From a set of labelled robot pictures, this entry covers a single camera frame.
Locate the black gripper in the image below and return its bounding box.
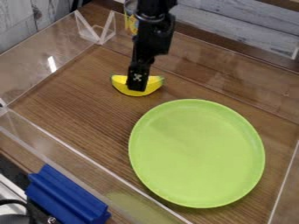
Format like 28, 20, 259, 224
126, 0, 178, 92

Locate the yellow toy banana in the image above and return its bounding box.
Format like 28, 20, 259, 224
111, 74, 164, 97

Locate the green plate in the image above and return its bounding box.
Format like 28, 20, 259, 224
128, 99, 266, 208

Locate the yellow blue labelled can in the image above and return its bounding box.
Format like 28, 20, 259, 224
124, 0, 139, 36

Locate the blue plastic clamp block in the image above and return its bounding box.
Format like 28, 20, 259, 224
26, 164, 111, 224

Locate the clear acrylic triangular bracket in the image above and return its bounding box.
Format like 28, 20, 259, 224
75, 10, 116, 46

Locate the clear acrylic enclosure wall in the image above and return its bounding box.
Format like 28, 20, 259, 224
0, 99, 192, 224

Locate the black cable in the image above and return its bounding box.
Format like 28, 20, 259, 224
0, 199, 28, 208

